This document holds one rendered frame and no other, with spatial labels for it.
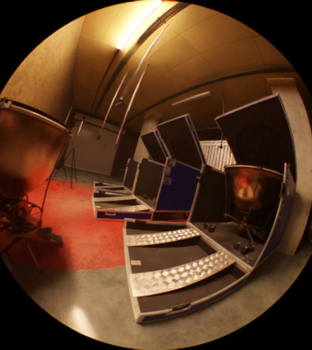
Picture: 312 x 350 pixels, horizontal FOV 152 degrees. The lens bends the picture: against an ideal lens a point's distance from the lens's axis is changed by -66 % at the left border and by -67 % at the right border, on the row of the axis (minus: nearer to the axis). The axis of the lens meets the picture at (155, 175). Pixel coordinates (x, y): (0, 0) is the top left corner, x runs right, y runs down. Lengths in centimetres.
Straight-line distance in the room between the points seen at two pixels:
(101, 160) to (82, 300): 696
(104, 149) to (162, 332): 733
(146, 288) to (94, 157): 690
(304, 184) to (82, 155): 814
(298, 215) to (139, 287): 215
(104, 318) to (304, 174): 254
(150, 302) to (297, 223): 208
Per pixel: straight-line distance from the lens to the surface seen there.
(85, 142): 718
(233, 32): 271
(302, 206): 224
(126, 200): 212
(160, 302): 77
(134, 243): 112
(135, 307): 73
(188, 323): 78
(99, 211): 143
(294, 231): 225
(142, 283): 81
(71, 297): 75
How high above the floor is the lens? 67
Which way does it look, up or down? level
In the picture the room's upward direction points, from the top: 14 degrees clockwise
